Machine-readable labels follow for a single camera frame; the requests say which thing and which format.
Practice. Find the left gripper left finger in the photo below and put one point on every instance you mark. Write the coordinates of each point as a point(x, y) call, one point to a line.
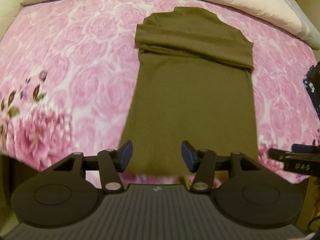
point(111, 163)

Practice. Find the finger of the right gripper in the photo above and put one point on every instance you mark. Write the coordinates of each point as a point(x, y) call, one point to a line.
point(299, 148)

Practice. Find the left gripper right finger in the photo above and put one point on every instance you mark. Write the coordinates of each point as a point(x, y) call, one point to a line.
point(202, 164)

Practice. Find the olive green shirt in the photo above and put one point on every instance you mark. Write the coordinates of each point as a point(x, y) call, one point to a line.
point(195, 84)

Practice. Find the stack of green folded clothes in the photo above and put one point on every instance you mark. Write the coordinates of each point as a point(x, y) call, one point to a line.
point(311, 83)

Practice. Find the pink floral bed blanket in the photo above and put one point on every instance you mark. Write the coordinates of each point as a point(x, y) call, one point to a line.
point(69, 67)

